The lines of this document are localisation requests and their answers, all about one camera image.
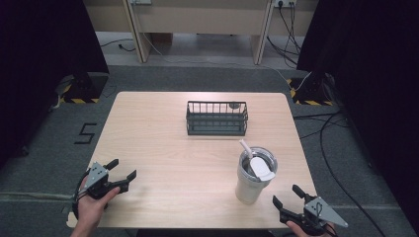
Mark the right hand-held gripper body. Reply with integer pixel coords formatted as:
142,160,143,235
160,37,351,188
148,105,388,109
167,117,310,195
290,194,349,237

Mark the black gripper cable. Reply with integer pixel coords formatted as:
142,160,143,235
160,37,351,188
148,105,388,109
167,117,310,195
71,169,92,221

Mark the black wire basket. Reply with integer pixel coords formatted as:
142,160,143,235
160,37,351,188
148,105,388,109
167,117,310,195
185,100,249,137

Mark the black stand base striped tape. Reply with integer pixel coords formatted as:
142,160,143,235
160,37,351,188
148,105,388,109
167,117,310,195
287,72,334,107
58,71,110,105

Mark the white tumbler cup with lid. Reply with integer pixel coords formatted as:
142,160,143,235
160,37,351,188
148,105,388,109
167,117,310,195
234,146,279,205

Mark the person's right hand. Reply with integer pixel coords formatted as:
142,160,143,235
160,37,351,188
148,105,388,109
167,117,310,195
285,220,338,237

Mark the thin black floor cable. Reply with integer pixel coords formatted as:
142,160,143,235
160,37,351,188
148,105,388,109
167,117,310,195
99,38,136,53

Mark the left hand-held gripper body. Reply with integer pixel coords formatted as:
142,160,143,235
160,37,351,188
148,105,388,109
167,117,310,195
78,161,115,200

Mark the white wall socket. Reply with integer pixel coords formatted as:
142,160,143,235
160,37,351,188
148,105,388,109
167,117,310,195
273,0,297,9

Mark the thick black floor cable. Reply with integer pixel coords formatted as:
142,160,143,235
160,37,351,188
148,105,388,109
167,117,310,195
292,111,387,237

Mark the black curtain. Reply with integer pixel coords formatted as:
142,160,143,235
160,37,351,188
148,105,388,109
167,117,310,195
0,0,111,167
295,0,419,228

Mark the black cables bundle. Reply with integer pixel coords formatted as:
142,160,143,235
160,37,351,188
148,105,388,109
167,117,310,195
266,2,303,69

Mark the person's left hand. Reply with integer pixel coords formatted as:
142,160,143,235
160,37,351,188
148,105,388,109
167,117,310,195
76,186,122,235

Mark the white spoon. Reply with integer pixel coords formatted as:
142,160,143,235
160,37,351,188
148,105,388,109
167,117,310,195
238,138,254,160

